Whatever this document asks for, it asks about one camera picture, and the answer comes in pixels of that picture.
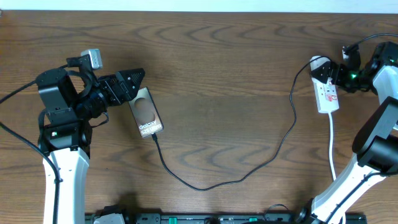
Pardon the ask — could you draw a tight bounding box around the black USB charger cable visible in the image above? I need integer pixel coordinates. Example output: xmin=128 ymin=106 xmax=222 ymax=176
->
xmin=151 ymin=55 xmax=332 ymax=192

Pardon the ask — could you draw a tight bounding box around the white power strip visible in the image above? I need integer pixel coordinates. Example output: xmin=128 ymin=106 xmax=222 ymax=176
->
xmin=310 ymin=55 xmax=339 ymax=114

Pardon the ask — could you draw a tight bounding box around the grey Galaxy smartphone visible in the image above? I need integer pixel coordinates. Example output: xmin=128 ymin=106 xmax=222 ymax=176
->
xmin=129 ymin=87 xmax=164 ymax=138

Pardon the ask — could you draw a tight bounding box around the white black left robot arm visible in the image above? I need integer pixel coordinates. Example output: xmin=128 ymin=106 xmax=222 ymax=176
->
xmin=35 ymin=68 xmax=146 ymax=223

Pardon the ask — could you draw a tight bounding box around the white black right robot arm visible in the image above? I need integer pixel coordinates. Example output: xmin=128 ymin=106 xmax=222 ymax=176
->
xmin=294 ymin=42 xmax=397 ymax=223

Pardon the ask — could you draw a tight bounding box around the white power strip cord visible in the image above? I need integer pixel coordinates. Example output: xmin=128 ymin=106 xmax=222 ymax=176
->
xmin=328 ymin=112 xmax=347 ymax=224

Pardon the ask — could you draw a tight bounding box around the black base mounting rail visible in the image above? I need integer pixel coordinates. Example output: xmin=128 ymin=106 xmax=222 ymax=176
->
xmin=83 ymin=212 xmax=368 ymax=224

